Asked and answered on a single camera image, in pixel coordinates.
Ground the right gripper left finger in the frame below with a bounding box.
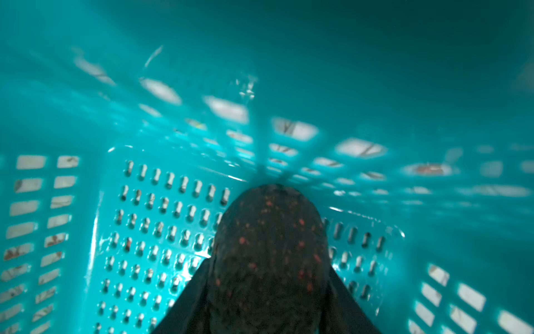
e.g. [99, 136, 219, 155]
[152, 259, 211, 334]

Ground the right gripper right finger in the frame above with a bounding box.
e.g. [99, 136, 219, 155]
[318, 267, 380, 334]

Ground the dark avocado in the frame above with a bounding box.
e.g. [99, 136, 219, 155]
[207, 184, 330, 333]

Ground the teal plastic basket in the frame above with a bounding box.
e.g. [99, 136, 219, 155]
[1, 1, 533, 333]

